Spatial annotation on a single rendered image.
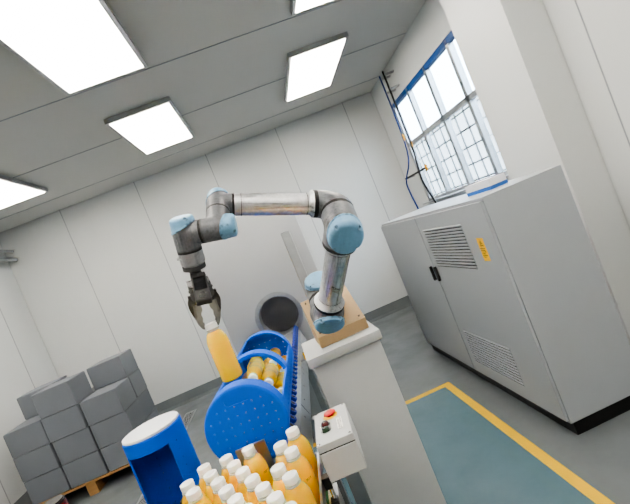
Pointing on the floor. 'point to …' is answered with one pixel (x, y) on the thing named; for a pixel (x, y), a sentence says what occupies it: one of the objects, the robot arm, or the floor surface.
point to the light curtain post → (295, 258)
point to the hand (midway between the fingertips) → (210, 324)
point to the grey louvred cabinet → (520, 298)
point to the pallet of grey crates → (79, 428)
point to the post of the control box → (359, 488)
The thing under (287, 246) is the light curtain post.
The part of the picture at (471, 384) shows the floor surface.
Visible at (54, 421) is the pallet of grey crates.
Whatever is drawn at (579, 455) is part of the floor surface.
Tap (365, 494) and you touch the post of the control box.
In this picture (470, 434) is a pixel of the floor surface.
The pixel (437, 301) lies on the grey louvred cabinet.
